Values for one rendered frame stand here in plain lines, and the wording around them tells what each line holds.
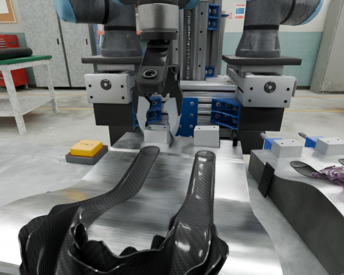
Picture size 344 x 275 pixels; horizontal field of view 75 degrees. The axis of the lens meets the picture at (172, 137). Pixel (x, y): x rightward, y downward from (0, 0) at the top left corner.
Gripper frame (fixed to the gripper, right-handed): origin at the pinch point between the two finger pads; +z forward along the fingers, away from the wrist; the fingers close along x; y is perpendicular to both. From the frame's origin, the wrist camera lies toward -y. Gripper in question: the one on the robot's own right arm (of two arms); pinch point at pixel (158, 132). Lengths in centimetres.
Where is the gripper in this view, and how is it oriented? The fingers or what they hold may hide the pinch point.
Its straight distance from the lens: 49.3
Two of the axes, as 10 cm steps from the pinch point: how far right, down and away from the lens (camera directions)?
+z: 0.0, 9.2, 3.9
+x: -9.8, -0.8, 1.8
